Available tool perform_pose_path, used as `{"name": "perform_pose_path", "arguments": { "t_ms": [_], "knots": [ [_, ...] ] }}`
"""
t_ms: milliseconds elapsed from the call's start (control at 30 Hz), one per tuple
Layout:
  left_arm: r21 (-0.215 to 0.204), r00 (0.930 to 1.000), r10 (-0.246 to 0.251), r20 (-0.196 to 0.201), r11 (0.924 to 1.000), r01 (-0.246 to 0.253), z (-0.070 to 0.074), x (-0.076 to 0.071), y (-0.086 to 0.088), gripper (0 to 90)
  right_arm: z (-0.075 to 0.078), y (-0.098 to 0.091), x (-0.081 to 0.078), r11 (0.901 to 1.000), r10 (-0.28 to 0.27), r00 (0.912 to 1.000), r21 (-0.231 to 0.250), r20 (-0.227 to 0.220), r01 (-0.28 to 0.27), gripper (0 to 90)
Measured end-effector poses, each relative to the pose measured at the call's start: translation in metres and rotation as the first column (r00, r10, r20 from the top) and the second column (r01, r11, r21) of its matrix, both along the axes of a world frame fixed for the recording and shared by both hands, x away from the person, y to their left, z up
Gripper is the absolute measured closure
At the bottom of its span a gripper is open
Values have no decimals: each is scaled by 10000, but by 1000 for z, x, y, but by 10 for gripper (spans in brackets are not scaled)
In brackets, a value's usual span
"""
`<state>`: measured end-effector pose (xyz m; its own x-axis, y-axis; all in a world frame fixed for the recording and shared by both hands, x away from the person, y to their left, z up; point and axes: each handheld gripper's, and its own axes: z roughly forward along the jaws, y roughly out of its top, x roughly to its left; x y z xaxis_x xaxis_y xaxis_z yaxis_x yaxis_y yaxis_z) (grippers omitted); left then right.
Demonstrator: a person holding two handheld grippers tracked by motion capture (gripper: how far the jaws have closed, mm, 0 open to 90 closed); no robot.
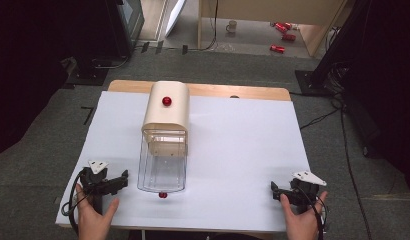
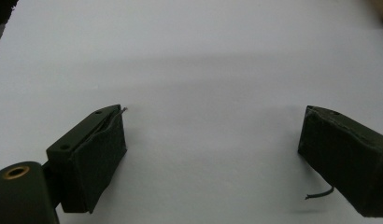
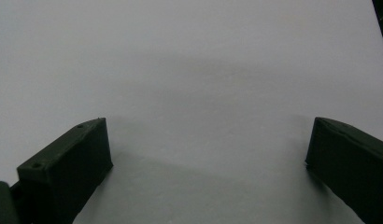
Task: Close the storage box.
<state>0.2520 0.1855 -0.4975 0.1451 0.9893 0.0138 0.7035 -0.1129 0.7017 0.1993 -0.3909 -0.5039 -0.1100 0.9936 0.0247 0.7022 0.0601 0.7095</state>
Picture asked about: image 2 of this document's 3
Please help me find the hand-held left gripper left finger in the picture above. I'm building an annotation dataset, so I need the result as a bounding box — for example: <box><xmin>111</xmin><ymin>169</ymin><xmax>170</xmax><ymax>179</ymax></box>
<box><xmin>45</xmin><ymin>104</ymin><xmax>129</xmax><ymax>215</ymax></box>

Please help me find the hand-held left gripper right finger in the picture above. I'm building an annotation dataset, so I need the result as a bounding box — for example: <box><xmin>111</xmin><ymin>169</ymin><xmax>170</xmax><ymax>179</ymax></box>
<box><xmin>297</xmin><ymin>105</ymin><xmax>383</xmax><ymax>218</ymax></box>

